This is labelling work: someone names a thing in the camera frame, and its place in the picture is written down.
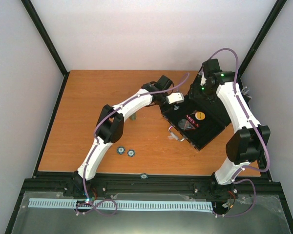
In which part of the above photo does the flat blue chip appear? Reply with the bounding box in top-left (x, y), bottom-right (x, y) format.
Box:
top-left (117, 147), bottom-right (126, 155)
top-left (127, 150), bottom-right (135, 157)

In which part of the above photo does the green 20 chip stack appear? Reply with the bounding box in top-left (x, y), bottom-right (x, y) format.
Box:
top-left (129, 114), bottom-right (136, 120)

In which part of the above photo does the black aluminium frame rail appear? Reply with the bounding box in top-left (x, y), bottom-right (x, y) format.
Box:
top-left (21, 173), bottom-right (284, 200)

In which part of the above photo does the black poker set case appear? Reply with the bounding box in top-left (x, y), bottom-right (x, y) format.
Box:
top-left (160, 74), bottom-right (231, 151)

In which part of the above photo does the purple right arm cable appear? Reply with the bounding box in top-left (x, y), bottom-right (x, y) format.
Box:
top-left (200, 48), bottom-right (272, 217)

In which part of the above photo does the triangular all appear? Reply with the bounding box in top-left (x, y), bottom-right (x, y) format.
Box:
top-left (178, 119), bottom-right (198, 131)

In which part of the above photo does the white dealer button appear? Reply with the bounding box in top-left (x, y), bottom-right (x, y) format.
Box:
top-left (195, 111), bottom-right (206, 120)

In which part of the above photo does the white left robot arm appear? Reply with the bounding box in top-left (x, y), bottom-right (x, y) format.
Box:
top-left (72, 73), bottom-right (189, 196)

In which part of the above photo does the white perforated cable strip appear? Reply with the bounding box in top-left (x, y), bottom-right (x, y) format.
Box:
top-left (27, 198), bottom-right (213, 212)

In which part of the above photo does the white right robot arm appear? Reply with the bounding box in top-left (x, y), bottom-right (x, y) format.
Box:
top-left (200, 58), bottom-right (271, 185)

